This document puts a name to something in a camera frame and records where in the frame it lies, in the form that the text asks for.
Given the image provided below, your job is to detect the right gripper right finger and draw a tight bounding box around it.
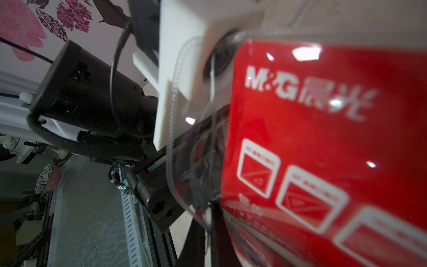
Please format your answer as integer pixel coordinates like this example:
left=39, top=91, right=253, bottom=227
left=211, top=203, right=242, bottom=267

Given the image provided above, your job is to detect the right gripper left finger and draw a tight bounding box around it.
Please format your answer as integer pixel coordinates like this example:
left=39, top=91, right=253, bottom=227
left=175, top=219, right=206, bottom=267

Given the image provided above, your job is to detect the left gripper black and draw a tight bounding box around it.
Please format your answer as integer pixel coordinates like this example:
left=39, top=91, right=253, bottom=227
left=127, top=106, right=230, bottom=232

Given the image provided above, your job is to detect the red ruler set package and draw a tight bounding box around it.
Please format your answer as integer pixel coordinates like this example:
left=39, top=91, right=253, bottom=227
left=165, top=29, right=427, bottom=267

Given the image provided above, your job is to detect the white slotted cable duct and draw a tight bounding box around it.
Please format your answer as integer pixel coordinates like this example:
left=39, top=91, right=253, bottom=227
left=121, top=194, right=145, bottom=267

